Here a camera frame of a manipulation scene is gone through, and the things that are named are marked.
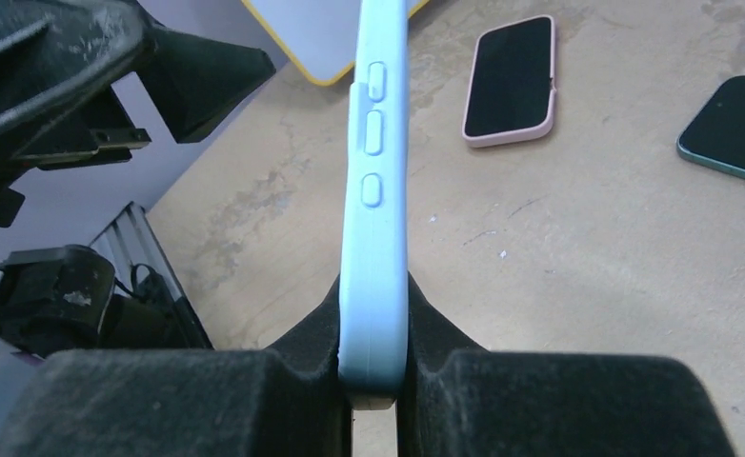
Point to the light blue phone case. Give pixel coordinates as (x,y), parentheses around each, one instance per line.
(373,282)

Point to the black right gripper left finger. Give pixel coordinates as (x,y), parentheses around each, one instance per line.
(282,400)

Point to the whiteboard with red writing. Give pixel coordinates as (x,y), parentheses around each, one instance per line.
(326,39)

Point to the black screen smartphone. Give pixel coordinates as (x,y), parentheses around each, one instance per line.
(715,138)

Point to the aluminium frame rail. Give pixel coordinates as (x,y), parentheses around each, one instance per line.
(143,271)

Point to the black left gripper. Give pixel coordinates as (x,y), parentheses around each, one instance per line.
(56,55)

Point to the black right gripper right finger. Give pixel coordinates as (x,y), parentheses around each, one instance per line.
(460,399)

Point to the pink cased smartphone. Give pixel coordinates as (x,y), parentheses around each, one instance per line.
(512,89)

